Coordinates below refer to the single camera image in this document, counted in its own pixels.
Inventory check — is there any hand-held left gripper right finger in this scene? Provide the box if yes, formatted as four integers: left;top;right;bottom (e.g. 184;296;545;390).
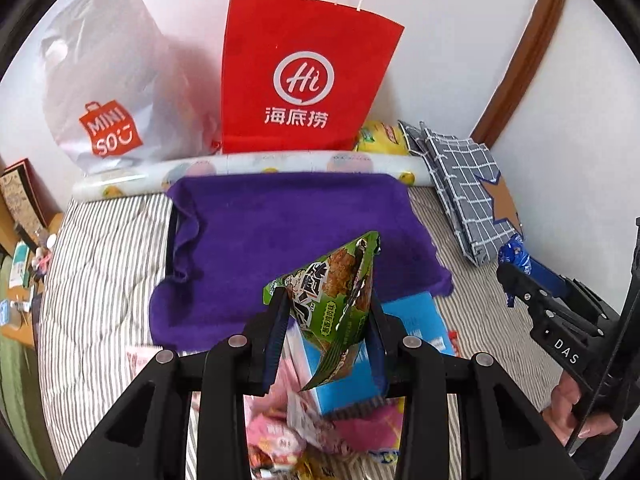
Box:
362;301;586;480

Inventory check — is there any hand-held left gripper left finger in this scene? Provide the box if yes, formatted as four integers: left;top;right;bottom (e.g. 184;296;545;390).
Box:
60;292;297;480

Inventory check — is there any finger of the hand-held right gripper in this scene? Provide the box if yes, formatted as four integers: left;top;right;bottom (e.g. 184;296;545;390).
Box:
496;261;608;342
527;255;603;317

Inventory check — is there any green snack packet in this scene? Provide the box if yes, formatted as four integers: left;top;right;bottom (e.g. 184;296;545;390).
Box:
263;231;383;392

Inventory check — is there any white pink snack stick packet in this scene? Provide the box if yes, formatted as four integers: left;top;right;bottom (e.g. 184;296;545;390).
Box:
286;390;343;456

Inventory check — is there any person's right hand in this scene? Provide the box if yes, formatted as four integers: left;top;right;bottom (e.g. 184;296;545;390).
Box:
542;370;622;442

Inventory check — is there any blue cardboard box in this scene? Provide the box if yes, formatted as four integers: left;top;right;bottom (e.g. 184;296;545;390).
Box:
287;291;456;416

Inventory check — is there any flat pink snack packet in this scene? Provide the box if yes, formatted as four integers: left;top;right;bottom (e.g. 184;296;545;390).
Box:
337;399;407;461

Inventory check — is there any purple towel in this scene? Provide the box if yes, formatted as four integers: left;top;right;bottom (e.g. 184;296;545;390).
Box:
149;172;455;352

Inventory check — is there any orange snack packet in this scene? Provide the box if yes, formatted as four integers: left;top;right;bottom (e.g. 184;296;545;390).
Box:
292;455;353;480

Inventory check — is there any red and white snack packet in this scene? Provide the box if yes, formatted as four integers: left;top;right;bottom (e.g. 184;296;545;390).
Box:
125;346;172;377

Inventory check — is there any rolled printed mat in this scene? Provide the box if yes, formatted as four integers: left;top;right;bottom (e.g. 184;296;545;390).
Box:
72;149;431;204

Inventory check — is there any yellow snack bag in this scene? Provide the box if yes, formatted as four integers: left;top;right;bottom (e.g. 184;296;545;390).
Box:
354;121;412;157

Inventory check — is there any teal carton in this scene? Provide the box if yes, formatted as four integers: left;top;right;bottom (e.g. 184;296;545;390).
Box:
10;240;35;289

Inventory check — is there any green floor mat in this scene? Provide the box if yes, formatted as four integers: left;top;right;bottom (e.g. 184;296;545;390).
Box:
0;255;47;463

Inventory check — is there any wooden side table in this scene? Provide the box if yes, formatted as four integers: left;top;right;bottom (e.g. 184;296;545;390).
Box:
0;160;67;346

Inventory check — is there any brown patterned box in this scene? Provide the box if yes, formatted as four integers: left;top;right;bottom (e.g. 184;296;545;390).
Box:
0;160;48;235

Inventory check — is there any red paper bag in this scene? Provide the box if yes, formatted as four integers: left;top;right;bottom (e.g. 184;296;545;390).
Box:
219;0;406;156

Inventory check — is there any white plastic bag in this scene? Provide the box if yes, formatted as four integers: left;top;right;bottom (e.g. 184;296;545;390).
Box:
37;0;224;173

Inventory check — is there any wooden door frame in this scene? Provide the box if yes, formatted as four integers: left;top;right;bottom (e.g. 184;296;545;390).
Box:
470;0;572;149

